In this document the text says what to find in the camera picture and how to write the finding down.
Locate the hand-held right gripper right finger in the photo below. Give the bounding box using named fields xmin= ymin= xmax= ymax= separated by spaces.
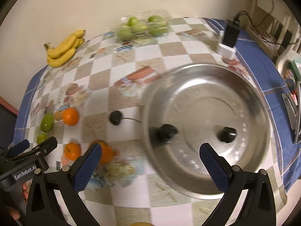
xmin=199 ymin=142 xmax=277 ymax=226

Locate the clear plastic clamshell container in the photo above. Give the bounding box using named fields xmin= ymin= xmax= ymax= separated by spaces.
xmin=116 ymin=9 xmax=171 ymax=41

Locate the green mango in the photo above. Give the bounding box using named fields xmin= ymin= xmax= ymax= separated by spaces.
xmin=36 ymin=133 xmax=49 ymax=144
xmin=40 ymin=113 xmax=55 ymax=133

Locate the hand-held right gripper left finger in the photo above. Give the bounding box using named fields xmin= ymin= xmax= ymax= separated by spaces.
xmin=25 ymin=142 xmax=104 ymax=226

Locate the black cable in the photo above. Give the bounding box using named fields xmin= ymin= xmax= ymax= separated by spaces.
xmin=233 ymin=11 xmax=292 ymax=46

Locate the round metal bowl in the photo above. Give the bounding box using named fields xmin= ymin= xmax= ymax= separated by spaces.
xmin=141 ymin=62 xmax=274 ymax=200

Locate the black power bank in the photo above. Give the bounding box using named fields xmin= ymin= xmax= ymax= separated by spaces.
xmin=222 ymin=20 xmax=241 ymax=47

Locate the yellow banana bunch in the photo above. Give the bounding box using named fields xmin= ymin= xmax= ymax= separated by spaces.
xmin=44 ymin=29 xmax=85 ymax=68

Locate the red-brown chair back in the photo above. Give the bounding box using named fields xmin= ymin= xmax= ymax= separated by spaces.
xmin=0 ymin=95 xmax=19 ymax=146

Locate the white shelf unit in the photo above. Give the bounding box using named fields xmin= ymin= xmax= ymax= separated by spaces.
xmin=246 ymin=0 xmax=301 ymax=59

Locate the person's left hand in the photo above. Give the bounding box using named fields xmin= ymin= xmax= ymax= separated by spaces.
xmin=8 ymin=183 xmax=30 ymax=220

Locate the white plastic basket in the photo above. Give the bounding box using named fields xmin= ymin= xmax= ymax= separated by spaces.
xmin=276 ymin=50 xmax=301 ymax=144

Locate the checkered printed tablecloth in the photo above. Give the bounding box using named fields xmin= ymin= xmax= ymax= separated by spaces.
xmin=13 ymin=16 xmax=301 ymax=226

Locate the colourful box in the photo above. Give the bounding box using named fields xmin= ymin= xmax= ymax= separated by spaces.
xmin=283 ymin=68 xmax=297 ymax=92

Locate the orange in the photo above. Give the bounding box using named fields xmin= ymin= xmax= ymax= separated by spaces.
xmin=62 ymin=108 xmax=80 ymax=126
xmin=64 ymin=142 xmax=81 ymax=160
xmin=90 ymin=139 xmax=115 ymax=165

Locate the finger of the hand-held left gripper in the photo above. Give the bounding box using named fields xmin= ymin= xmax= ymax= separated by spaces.
xmin=7 ymin=139 xmax=30 ymax=158
xmin=35 ymin=136 xmax=58 ymax=156

